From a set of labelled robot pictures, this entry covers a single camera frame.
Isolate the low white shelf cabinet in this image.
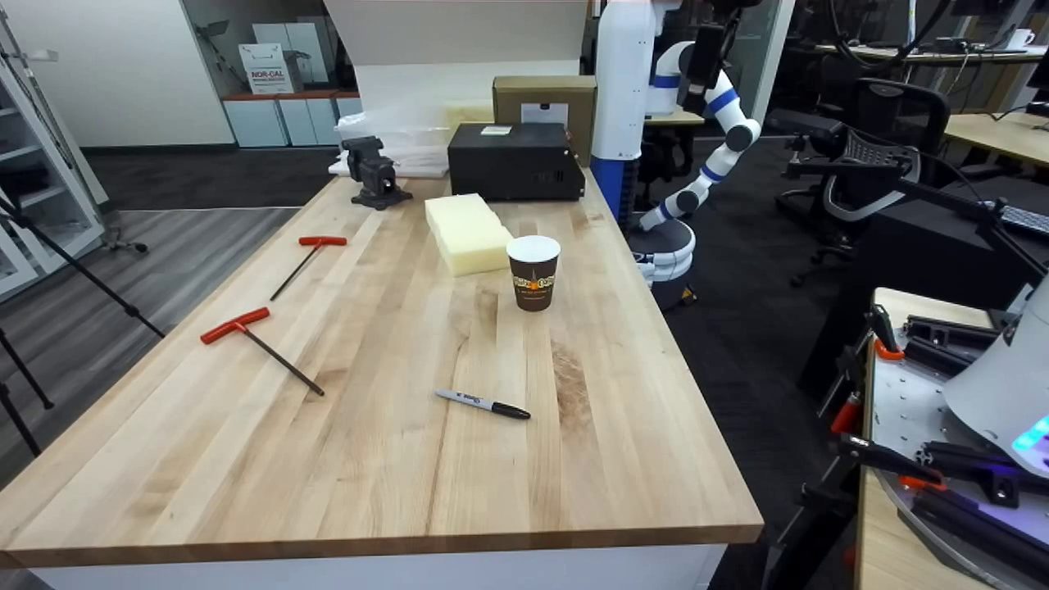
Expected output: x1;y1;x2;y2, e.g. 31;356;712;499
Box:
221;88;363;150

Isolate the black camera tripod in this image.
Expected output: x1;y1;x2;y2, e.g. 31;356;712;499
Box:
0;185;166;457

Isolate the white glass door cabinet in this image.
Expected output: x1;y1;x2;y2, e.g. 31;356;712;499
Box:
0;9;112;305

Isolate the wooden office desk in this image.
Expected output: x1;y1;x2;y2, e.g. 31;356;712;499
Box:
944;107;1049;171

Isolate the black orange bar clamp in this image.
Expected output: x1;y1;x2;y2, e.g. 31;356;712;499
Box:
819;305;913;444
833;430;1026;507

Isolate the white printed booklet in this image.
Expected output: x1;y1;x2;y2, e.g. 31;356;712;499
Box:
237;38;300;100

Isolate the black office chair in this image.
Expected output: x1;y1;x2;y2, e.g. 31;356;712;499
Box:
774;77;953;290

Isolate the small wooden side table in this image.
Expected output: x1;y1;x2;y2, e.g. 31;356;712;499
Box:
849;286;1049;590

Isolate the dark bench vise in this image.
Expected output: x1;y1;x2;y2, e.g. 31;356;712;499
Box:
327;110;417;214

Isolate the white drawer cabinet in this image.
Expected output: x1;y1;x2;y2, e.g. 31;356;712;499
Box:
28;540;732;590

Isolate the red T-handle hex wrench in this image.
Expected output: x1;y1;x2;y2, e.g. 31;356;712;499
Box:
266;232;352;305
197;305;327;401

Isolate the black control box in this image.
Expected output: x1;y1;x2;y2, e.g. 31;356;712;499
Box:
445;122;587;208

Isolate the brown cardboard box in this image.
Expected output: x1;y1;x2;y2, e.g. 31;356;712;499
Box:
488;73;601;166

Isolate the grey marker pen black cap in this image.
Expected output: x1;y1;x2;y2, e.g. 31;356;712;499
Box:
434;386;534;423

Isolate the black paper cup white rim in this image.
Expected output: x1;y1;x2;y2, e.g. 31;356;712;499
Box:
504;232;564;314

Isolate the white blue mobile robot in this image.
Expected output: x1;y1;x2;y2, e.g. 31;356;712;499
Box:
587;0;763;290

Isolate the white curved housing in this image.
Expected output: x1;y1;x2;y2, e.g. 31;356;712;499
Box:
941;274;1049;485

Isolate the yellow foam block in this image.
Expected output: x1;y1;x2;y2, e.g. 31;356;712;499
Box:
424;191;514;279

